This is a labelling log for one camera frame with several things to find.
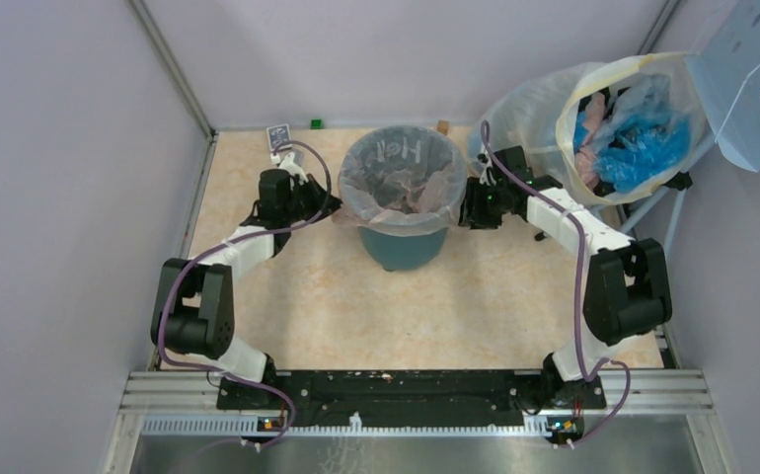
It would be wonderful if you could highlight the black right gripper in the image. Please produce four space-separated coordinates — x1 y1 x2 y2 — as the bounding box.
453 177 508 230

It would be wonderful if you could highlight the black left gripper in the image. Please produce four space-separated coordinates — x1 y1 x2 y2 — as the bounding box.
282 173 343 224

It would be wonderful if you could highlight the pink plastic trash bag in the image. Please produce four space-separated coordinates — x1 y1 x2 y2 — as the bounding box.
333 125 468 237

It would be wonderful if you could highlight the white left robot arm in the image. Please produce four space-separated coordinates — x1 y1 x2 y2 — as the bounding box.
150 169 342 408

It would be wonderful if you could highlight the teal plastic trash bin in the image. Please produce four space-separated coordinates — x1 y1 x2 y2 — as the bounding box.
358 227 448 272

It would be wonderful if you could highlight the large translucent bag of trash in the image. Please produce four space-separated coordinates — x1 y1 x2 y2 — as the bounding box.
482 52 707 205

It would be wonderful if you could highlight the playing card deck box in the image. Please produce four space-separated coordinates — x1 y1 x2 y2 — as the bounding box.
266 123 292 154

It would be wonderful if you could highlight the light blue perforated metal rack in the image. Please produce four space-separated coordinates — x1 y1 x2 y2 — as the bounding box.
534 0 760 263

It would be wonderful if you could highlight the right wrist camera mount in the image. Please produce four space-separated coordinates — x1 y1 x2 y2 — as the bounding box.
477 153 497 187

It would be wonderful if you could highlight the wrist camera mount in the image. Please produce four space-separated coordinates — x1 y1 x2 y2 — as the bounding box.
270 150 308 185
477 153 497 187

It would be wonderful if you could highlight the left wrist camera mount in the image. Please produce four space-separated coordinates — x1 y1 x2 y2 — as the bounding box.
270 150 308 185

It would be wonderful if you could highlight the wooden cube by wall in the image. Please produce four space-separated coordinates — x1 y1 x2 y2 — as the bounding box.
436 119 450 135

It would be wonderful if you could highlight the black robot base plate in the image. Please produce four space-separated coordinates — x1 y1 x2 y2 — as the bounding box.
216 369 608 429

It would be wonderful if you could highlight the white cable duct strip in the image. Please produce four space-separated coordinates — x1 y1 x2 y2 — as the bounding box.
141 414 551 437

